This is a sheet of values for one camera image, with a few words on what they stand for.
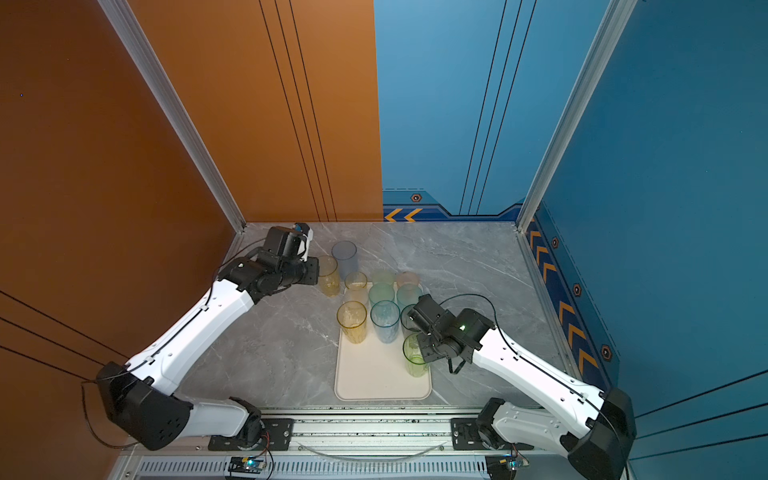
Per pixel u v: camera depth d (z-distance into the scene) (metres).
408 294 0.94
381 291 0.90
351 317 0.87
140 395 0.38
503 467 0.71
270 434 0.73
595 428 0.38
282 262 0.59
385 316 0.87
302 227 0.69
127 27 0.71
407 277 0.98
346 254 0.94
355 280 0.99
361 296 0.94
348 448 0.72
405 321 0.79
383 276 0.97
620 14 0.69
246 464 0.71
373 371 0.83
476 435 0.66
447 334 0.51
